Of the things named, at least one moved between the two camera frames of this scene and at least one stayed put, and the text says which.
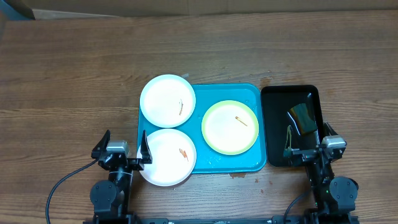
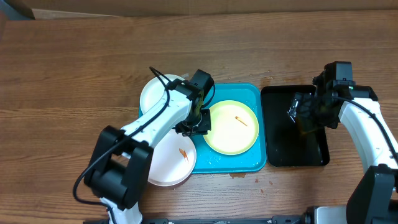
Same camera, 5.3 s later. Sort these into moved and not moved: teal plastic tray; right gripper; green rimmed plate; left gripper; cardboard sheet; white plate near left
Moved: left gripper; right gripper
Not moved: teal plastic tray; cardboard sheet; white plate near left; green rimmed plate
